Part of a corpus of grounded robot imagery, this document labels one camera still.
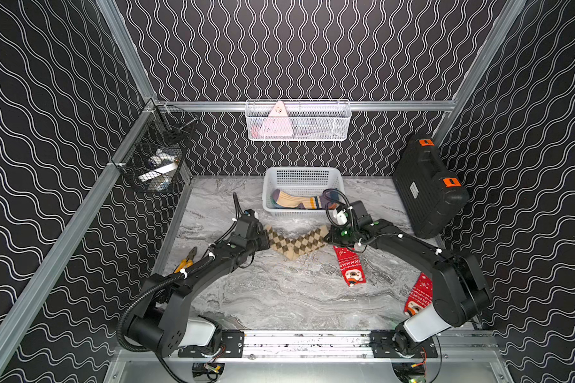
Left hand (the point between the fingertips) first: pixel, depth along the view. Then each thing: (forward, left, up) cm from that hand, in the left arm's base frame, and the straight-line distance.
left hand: (267, 232), depth 88 cm
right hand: (0, -21, -1) cm, 21 cm away
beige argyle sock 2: (0, -15, -5) cm, 16 cm away
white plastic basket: (+30, -13, -9) cm, 33 cm away
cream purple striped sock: (+22, -3, -7) cm, 23 cm away
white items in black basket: (+8, +33, +23) cm, 41 cm away
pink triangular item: (+33, -1, +25) cm, 41 cm away
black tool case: (+14, -59, +10) cm, 61 cm away
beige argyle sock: (-1, -4, -5) cm, 6 cm away
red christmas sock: (-7, -32, -9) cm, 34 cm away
